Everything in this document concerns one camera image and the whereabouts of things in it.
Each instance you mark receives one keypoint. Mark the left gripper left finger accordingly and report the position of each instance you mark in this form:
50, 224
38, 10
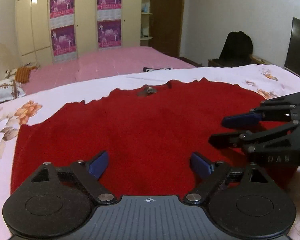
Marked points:
89, 172

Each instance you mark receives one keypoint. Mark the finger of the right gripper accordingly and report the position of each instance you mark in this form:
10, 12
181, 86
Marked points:
270, 110
247, 138

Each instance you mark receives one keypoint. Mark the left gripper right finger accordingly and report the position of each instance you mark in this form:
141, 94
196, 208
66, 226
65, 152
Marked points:
212, 174

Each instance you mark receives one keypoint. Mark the red knit sweater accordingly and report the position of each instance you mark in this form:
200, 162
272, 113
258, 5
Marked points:
149, 139

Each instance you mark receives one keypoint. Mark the white floral bed sheet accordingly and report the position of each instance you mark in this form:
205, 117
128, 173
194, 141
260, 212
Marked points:
265, 78

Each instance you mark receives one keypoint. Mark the black television screen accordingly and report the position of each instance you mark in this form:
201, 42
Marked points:
293, 55

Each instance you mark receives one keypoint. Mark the black bag on chair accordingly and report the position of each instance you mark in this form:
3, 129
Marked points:
238, 48

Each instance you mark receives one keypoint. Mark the grey sweater neck label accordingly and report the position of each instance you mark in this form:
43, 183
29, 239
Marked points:
147, 91

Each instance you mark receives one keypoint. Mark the black white cloth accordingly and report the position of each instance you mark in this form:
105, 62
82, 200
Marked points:
147, 70

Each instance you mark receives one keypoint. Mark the pink bed cover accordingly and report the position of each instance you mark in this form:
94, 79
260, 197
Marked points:
100, 64

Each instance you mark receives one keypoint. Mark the patterned pillow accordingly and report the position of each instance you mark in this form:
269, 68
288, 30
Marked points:
10, 90

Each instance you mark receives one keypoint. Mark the orange cushion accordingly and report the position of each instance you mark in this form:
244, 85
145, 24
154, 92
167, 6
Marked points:
22, 74

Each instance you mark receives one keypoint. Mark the lower left purple poster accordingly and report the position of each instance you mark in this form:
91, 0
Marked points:
63, 44

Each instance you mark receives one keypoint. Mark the purple poster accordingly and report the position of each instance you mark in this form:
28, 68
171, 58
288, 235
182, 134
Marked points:
109, 10
109, 34
63, 44
61, 13

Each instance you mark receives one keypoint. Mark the lower right purple poster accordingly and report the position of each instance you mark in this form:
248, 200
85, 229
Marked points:
109, 34

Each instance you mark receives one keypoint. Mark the brown wooden door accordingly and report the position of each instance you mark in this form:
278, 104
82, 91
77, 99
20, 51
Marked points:
166, 26

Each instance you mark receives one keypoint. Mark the cream wardrobe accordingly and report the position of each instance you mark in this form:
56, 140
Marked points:
34, 34

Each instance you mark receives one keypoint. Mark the upper left purple poster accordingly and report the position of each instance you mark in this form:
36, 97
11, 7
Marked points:
61, 13

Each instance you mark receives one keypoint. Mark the upper right purple poster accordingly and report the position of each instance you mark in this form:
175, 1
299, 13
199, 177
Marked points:
109, 10

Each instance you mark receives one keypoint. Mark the corner wall shelf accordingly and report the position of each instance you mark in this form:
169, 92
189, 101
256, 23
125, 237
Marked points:
145, 23

